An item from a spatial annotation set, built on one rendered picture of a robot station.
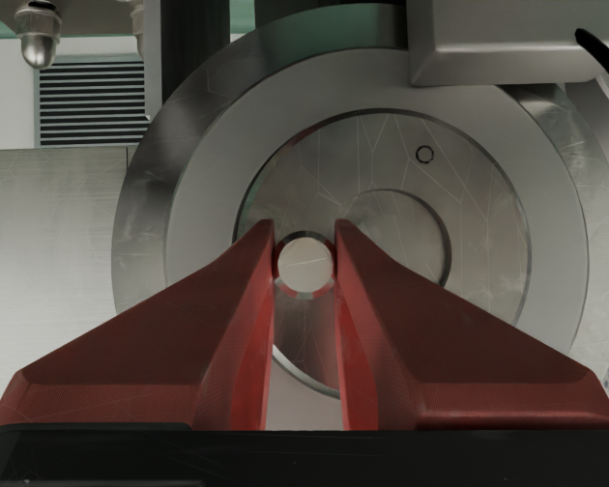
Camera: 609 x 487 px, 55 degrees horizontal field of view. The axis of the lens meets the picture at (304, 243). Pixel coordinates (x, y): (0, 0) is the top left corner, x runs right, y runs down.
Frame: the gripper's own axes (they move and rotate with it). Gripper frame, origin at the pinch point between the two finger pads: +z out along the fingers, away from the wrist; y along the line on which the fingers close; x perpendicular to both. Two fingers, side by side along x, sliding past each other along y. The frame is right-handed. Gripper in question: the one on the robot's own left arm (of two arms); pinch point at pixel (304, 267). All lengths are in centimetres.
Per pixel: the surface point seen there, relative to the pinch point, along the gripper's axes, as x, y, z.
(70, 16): 5.8, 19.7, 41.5
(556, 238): 1.5, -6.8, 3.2
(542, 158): -0.2, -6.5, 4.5
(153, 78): -1.5, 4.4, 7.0
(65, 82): 95, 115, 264
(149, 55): -2.1, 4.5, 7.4
